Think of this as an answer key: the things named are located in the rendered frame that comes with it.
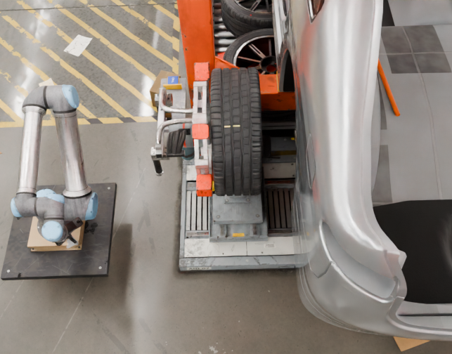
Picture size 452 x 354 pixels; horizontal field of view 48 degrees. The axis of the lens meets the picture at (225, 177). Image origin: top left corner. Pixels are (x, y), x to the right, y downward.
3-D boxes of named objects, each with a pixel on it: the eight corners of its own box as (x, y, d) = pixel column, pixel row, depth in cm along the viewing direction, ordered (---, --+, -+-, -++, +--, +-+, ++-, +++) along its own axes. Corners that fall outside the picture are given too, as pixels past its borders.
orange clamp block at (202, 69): (209, 81, 253) (209, 62, 251) (194, 81, 253) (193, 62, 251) (210, 80, 260) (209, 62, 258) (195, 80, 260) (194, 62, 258)
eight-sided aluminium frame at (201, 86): (212, 204, 272) (206, 145, 225) (199, 204, 272) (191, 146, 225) (212, 123, 300) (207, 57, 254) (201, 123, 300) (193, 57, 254)
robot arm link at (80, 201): (70, 213, 287) (48, 82, 259) (101, 212, 287) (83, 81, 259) (62, 225, 272) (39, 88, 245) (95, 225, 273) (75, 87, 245)
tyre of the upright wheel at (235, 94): (262, 219, 248) (263, 90, 218) (214, 220, 249) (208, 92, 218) (255, 161, 307) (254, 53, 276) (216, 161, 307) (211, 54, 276)
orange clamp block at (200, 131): (209, 139, 236) (209, 138, 227) (192, 139, 236) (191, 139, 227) (209, 123, 235) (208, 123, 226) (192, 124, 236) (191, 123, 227)
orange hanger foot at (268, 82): (301, 110, 311) (308, 71, 281) (216, 113, 311) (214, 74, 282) (299, 90, 319) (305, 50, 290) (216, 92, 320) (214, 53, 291)
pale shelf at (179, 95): (185, 131, 317) (184, 128, 314) (157, 132, 317) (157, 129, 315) (186, 80, 339) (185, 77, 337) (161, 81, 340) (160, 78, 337)
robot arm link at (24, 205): (20, 81, 250) (6, 214, 229) (45, 81, 250) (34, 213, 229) (29, 93, 261) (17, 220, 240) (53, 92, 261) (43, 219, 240)
